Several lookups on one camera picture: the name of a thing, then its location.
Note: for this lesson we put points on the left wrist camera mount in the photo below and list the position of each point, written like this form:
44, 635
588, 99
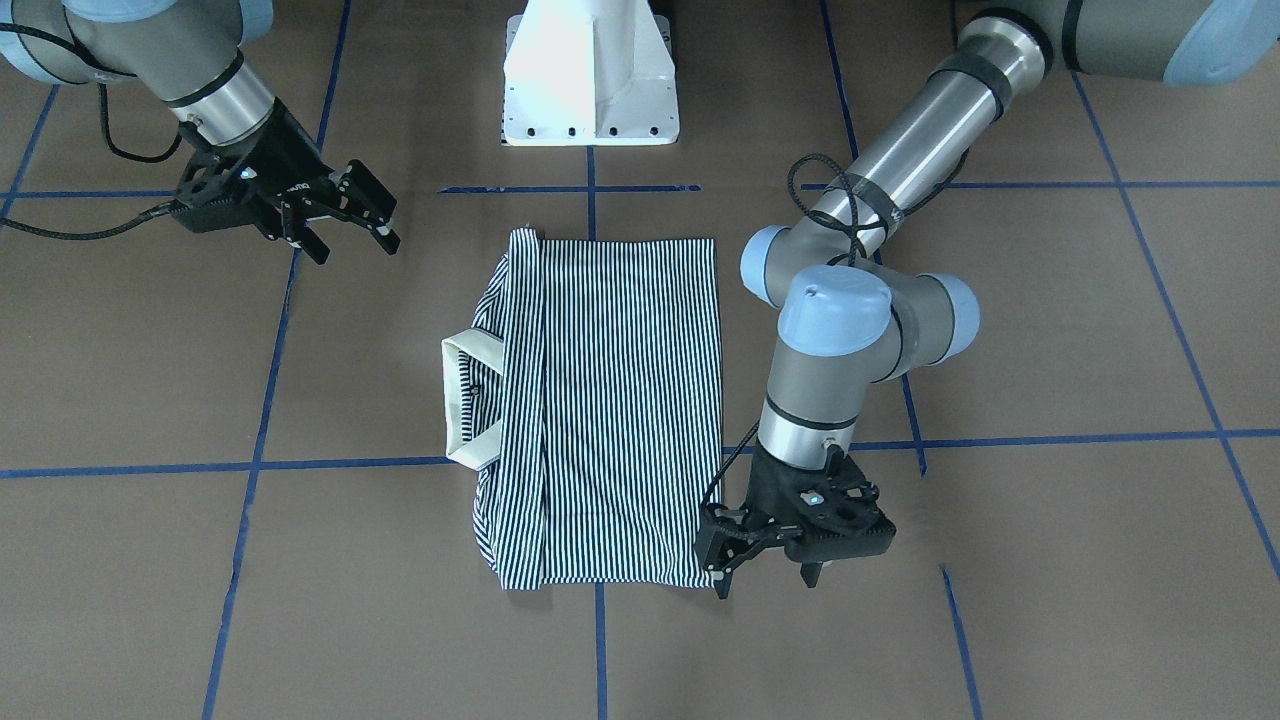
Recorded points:
838, 515

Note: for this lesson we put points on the navy white striped polo shirt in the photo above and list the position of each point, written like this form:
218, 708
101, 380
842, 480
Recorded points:
587, 395

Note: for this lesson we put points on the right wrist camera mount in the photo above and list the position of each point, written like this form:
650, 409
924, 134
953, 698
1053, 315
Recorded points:
217, 193

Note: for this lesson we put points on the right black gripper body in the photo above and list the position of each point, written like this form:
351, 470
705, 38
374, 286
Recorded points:
283, 157

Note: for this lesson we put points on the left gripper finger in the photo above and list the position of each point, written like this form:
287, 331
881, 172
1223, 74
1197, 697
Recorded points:
810, 573
724, 542

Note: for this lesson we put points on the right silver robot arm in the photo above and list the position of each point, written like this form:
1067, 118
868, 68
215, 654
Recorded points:
186, 53

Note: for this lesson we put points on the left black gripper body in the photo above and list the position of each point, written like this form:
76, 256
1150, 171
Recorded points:
769, 489

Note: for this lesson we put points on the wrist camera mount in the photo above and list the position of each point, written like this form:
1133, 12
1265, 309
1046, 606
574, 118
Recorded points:
217, 193
838, 515

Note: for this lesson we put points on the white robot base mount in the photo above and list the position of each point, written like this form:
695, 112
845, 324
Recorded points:
590, 73

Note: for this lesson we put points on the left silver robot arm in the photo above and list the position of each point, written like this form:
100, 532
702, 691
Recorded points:
1067, 175

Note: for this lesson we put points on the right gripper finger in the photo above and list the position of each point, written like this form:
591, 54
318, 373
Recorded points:
363, 196
295, 232

